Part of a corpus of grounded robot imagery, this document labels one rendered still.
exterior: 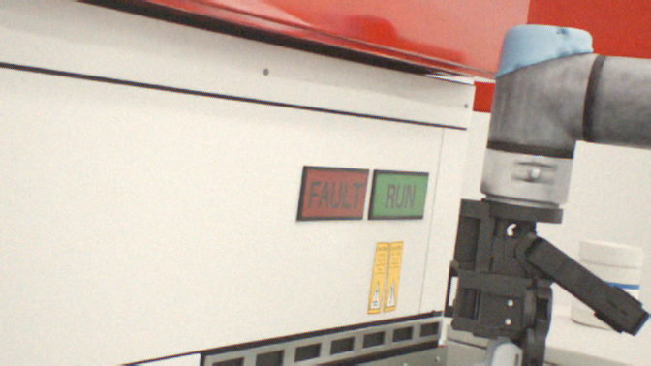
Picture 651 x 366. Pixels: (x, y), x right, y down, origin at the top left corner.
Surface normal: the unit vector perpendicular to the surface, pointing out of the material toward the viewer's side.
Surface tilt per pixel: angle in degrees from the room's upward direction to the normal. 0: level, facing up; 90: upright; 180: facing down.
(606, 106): 99
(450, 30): 90
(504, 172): 90
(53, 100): 90
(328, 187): 90
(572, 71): 59
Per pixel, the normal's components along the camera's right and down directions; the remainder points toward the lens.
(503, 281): 0.02, 0.06
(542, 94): -0.34, 0.07
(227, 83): 0.86, 0.14
